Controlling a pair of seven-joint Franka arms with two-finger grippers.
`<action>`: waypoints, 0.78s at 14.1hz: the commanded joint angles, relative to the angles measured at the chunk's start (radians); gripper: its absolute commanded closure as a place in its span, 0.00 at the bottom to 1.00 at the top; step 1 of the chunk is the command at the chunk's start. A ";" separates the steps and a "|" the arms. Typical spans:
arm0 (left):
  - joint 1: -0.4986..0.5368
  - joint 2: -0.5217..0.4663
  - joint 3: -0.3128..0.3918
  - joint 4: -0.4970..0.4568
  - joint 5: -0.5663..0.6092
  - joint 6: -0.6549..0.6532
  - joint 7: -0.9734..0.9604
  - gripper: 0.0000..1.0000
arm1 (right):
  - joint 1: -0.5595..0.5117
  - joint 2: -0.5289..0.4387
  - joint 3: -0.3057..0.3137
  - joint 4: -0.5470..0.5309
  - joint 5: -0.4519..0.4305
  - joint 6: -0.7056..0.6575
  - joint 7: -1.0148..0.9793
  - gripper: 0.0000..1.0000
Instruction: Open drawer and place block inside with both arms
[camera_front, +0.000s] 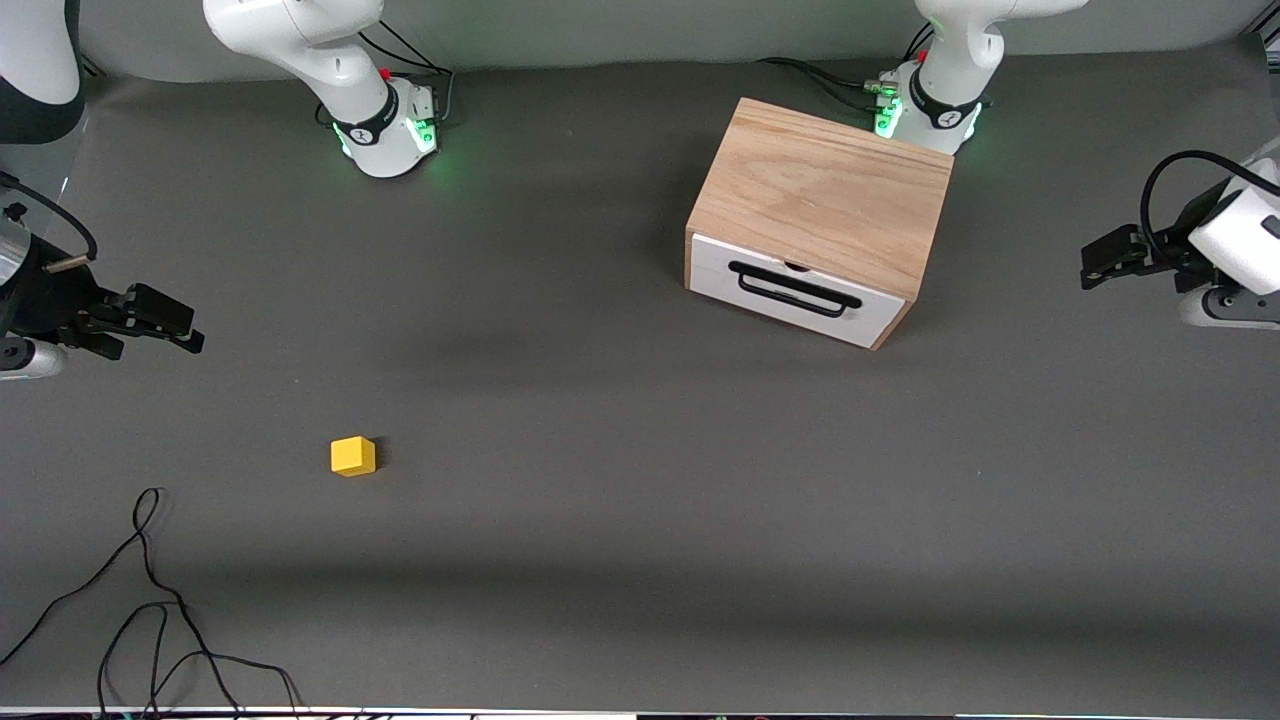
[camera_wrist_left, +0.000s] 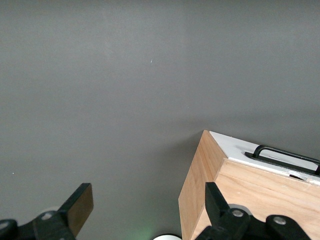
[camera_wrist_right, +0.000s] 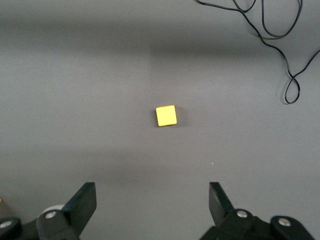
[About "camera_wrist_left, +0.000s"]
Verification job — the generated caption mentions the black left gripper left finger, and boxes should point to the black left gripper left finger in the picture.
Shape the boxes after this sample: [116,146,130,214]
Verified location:
[0,182,95,240]

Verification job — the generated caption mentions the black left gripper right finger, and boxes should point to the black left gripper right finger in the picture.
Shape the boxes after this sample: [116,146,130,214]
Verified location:
[196,181,311,240]

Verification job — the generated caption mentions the wooden drawer with white front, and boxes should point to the wooden drawer with white front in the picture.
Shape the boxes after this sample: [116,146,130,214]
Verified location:
[209,130,320,186]

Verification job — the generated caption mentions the black metal drawer handle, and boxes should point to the black metal drawer handle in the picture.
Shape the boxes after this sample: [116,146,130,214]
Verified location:
[244,144,320,176]

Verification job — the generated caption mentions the light wooden cabinet box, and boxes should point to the light wooden cabinet box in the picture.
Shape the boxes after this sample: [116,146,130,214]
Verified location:
[178,129,320,240]

